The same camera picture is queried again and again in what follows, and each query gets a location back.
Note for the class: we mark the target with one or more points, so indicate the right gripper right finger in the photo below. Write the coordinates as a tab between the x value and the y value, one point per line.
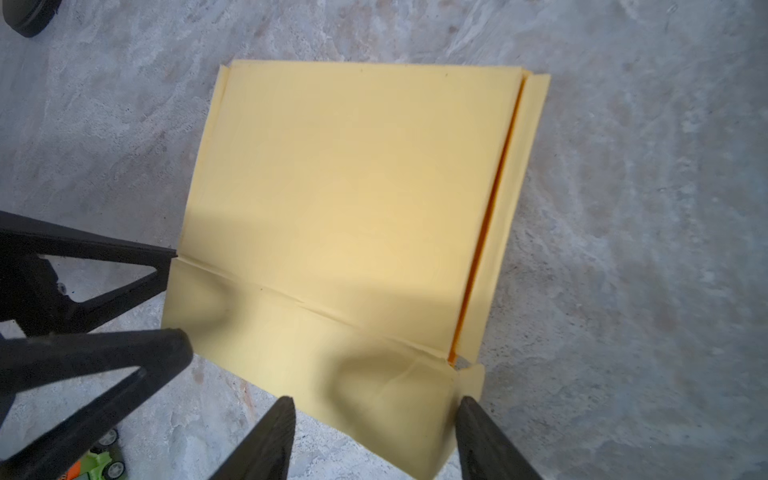
485	452

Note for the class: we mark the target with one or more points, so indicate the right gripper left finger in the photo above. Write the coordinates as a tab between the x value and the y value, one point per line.
266	451

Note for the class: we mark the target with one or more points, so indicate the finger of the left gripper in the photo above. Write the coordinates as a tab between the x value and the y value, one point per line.
30	292
157	356

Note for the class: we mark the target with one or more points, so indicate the yellow paper box stack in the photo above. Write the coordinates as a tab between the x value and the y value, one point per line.
344	234

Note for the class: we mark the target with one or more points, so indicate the orange green toy block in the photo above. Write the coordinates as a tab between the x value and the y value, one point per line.
103	461

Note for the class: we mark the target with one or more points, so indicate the black microphone stand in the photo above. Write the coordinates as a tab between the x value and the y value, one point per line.
29	17

